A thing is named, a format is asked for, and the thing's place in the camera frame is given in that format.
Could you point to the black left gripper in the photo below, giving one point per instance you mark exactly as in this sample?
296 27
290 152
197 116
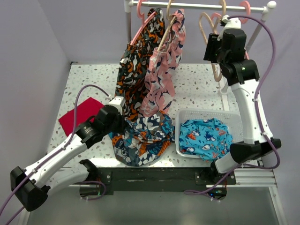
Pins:
123 124

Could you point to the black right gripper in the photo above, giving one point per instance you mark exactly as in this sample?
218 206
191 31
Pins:
213 43

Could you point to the blue orange patterned shorts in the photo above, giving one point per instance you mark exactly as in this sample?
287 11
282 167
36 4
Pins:
143 140

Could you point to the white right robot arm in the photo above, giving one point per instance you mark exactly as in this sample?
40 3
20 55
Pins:
227 50

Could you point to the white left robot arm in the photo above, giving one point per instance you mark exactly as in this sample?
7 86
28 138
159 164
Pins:
30 186

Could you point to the pink patterned shorts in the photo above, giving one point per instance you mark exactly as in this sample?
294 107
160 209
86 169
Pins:
160 90

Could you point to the wooden hanger with shorts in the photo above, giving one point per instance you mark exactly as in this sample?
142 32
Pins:
171 20

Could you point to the empty pink hanger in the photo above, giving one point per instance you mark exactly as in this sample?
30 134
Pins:
216 17

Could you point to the black orange camouflage shorts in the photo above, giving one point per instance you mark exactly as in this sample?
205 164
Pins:
135 62

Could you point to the pink hanger left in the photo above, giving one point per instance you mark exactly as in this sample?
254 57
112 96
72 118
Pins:
144 21

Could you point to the light blue shark shorts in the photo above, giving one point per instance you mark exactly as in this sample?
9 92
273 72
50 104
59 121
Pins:
207 139

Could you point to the red folded cloth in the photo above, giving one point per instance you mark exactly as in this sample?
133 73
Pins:
86 109

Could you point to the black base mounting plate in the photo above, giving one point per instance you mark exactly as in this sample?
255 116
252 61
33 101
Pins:
154 179

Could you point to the white plastic basket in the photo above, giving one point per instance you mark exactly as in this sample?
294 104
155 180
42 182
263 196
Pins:
232 120

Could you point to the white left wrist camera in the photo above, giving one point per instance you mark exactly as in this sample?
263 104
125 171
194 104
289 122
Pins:
118 102

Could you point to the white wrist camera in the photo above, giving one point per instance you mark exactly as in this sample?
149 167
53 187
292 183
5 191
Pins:
118 102
227 23

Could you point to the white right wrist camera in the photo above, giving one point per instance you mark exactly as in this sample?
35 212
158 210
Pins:
227 23

